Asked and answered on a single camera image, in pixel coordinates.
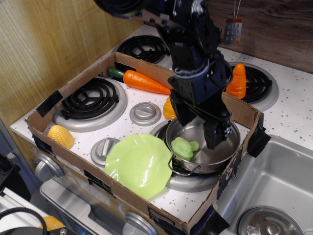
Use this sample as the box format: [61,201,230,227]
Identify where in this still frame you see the black braided cable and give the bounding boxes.
[0,207,47,235]

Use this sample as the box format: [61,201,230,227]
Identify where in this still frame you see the hanging metal spatula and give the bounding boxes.
[223,0,243,45]

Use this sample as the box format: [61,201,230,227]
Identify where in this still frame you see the grey stove knob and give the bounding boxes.
[129,102,161,126]
[90,138,119,167]

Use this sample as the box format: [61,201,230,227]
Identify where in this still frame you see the middle oven front knob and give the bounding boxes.
[122,211,158,235]

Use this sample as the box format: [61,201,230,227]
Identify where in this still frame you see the orange toy carrot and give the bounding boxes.
[108,67,171,94]

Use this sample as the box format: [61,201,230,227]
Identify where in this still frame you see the front right coil burner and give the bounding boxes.
[150,120,222,192]

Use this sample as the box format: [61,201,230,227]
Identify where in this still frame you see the grey oven door handle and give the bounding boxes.
[40,180,124,235]

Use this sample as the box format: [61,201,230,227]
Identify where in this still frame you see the cardboard fence box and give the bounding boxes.
[26,52,266,235]

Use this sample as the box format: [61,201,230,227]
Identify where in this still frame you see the orange toy bottom left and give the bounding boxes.
[43,216,64,231]

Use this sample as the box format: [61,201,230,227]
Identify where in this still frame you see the green plastic plate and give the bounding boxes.
[104,134,172,199]

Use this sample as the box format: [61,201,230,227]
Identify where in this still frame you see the orange toy cone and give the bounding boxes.
[226,63,247,99]

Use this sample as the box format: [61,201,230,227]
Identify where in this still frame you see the green toy broccoli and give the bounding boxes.
[171,137,200,161]

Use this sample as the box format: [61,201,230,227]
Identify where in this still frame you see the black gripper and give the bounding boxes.
[168,58,232,150]

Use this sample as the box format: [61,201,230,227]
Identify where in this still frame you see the stainless steel pan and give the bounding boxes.
[165,117,241,176]

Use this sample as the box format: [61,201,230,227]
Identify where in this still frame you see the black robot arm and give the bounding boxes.
[96,0,233,149]

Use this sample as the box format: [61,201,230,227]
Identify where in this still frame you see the oven knob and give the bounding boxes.
[122,211,158,235]
[34,153,64,182]

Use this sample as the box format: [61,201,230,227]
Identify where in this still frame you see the front grey stove knob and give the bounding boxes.
[90,138,119,167]

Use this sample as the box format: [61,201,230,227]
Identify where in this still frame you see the back left coil burner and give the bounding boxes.
[115,35,172,70]

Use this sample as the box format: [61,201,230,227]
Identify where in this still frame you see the coil burner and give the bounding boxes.
[241,62,279,112]
[150,120,222,192]
[115,35,172,70]
[53,76,127,133]

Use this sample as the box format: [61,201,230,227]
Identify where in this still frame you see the steel sink basin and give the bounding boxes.
[217,136,313,235]

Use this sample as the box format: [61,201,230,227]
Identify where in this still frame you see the centre grey stove knob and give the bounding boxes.
[129,102,161,126]

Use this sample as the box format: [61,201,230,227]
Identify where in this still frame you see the front left coil burner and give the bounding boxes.
[53,76,127,133]

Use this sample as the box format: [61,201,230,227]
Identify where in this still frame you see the left oven front knob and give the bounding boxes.
[34,153,64,182]

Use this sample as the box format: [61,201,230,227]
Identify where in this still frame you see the back right coil burner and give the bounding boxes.
[241,62,279,112]

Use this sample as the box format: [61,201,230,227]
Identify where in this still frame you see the orange toy pumpkin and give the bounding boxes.
[163,97,177,120]

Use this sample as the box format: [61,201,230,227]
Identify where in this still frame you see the sink drain strainer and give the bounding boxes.
[236,206,304,235]

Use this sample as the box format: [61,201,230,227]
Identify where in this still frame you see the yellow toy corn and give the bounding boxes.
[48,125,74,149]

